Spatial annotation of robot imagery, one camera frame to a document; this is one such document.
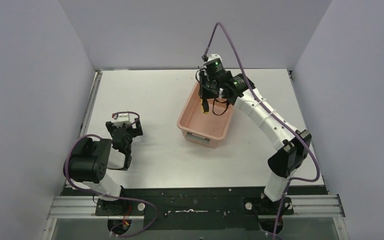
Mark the purple cable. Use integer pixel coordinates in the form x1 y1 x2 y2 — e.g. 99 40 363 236
201 21 321 240
64 110 160 239

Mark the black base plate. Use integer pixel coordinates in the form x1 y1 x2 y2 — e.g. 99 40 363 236
50 186 334 235

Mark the yellow black screwdriver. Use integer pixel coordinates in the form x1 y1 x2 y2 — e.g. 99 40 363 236
201 98 210 114

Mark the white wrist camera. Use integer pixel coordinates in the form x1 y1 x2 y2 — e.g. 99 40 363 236
111 111 131 127
207 53 222 62

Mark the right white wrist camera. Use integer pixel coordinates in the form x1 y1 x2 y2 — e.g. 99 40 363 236
207 53 222 62

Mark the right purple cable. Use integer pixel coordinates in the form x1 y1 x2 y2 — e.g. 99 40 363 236
201 21 321 240

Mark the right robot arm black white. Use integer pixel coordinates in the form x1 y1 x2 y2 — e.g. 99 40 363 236
195 54 312 215

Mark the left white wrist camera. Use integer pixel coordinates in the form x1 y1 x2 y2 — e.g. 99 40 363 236
111 111 131 127

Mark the aluminium front rail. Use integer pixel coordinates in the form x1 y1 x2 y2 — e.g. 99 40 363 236
47 195 345 220

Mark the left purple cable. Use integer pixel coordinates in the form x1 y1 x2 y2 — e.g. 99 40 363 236
64 110 160 239

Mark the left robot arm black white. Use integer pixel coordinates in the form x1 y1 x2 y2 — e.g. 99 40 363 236
63 118 143 216

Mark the pink plastic bin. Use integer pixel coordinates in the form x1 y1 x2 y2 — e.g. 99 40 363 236
177 83 235 149

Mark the aluminium left side rail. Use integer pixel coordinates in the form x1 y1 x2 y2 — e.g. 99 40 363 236
78 70 103 137

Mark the aluminium rail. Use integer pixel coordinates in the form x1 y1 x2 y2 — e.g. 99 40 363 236
78 70 103 137
47 195 345 220

